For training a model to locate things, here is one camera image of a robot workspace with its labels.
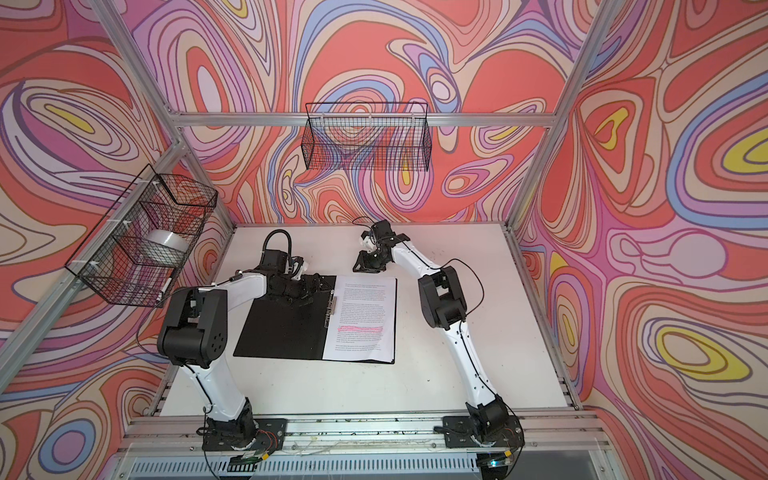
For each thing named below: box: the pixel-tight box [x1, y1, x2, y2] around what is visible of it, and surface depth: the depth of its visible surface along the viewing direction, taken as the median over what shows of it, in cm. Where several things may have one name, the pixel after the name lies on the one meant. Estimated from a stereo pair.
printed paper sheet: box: [322, 275, 396, 363], surface depth 95 cm
